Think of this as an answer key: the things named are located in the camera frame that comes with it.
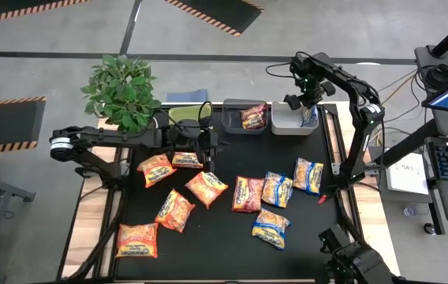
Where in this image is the blue grey seat pad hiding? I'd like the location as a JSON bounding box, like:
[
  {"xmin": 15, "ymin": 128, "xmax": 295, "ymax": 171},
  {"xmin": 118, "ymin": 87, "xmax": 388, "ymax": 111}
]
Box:
[{"xmin": 166, "ymin": 89, "xmax": 209, "ymax": 103}]

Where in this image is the red Maruchan noodle pack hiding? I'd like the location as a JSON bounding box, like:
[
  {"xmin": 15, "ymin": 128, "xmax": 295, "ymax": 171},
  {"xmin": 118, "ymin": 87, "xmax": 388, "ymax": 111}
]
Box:
[
  {"xmin": 231, "ymin": 175, "xmax": 265, "ymax": 214},
  {"xmin": 240, "ymin": 103, "xmax": 268, "ymax": 130}
]

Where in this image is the green leafy plant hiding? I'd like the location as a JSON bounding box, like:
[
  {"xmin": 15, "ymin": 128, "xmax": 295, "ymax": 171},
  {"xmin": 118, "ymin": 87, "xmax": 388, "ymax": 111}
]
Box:
[{"xmin": 80, "ymin": 54, "xmax": 162, "ymax": 133}]

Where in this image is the black table mat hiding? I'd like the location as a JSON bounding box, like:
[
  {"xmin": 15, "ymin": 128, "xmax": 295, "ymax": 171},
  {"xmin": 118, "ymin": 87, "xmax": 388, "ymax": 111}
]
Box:
[{"xmin": 115, "ymin": 104, "xmax": 353, "ymax": 282}]

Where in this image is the white plant pot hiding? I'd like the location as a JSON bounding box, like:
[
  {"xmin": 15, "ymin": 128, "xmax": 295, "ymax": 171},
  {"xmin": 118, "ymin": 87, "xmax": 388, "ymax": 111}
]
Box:
[{"xmin": 144, "ymin": 112, "xmax": 160, "ymax": 129}]

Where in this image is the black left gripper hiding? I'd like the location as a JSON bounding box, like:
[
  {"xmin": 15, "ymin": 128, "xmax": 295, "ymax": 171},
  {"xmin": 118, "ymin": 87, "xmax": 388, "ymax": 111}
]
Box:
[{"xmin": 166, "ymin": 118, "xmax": 231, "ymax": 174}]

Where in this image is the black hazard striped floor mat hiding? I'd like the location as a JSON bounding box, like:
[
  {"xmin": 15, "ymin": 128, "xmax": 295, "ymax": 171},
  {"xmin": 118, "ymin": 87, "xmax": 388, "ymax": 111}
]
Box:
[
  {"xmin": 0, "ymin": 96, "xmax": 47, "ymax": 155},
  {"xmin": 0, "ymin": 0, "xmax": 91, "ymax": 26},
  {"xmin": 163, "ymin": 0, "xmax": 264, "ymax": 37}
]

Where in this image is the yellow plastic bin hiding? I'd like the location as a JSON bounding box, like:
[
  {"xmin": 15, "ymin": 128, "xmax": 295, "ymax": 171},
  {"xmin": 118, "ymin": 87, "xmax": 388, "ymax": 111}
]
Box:
[{"xmin": 167, "ymin": 103, "xmax": 213, "ymax": 126}]

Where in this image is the orange Maruchan noodle pack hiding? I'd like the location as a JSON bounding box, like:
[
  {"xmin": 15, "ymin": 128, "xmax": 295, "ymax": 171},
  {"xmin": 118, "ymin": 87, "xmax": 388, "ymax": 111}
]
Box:
[
  {"xmin": 184, "ymin": 170, "xmax": 230, "ymax": 209},
  {"xmin": 171, "ymin": 151, "xmax": 204, "ymax": 170},
  {"xmin": 115, "ymin": 222, "xmax": 160, "ymax": 260},
  {"xmin": 136, "ymin": 153, "xmax": 177, "ymax": 189},
  {"xmin": 154, "ymin": 188, "xmax": 196, "ymax": 234}
]

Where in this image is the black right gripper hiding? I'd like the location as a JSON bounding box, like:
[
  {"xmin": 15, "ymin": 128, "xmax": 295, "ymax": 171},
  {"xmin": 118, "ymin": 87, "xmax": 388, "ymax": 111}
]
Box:
[{"xmin": 285, "ymin": 77, "xmax": 336, "ymax": 113}]

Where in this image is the blue Maruchan noodle pack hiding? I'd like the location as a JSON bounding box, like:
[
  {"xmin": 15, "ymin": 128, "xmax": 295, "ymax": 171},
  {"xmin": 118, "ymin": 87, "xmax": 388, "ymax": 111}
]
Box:
[
  {"xmin": 251, "ymin": 207, "xmax": 292, "ymax": 251},
  {"xmin": 301, "ymin": 104, "xmax": 319, "ymax": 128},
  {"xmin": 261, "ymin": 171, "xmax": 294, "ymax": 209},
  {"xmin": 292, "ymin": 157, "xmax": 325, "ymax": 196}
]

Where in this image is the white paper box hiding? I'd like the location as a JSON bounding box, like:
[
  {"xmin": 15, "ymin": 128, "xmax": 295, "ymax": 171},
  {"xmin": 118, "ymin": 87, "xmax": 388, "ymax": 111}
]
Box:
[{"xmin": 385, "ymin": 151, "xmax": 432, "ymax": 196}]

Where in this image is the coil of black cables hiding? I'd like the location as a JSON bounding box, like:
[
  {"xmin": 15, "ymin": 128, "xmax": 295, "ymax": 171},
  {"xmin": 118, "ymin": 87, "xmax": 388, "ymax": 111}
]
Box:
[{"xmin": 420, "ymin": 62, "xmax": 448, "ymax": 90}]

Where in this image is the white plastic bin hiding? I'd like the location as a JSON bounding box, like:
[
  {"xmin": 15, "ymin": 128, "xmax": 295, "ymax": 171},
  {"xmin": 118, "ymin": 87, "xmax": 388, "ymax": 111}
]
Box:
[{"xmin": 271, "ymin": 101, "xmax": 320, "ymax": 136}]

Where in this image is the grey translucent plastic bin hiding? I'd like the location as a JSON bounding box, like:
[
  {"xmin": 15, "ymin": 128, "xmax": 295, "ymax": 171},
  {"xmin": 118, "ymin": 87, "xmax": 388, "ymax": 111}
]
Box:
[{"xmin": 222, "ymin": 98, "xmax": 269, "ymax": 136}]

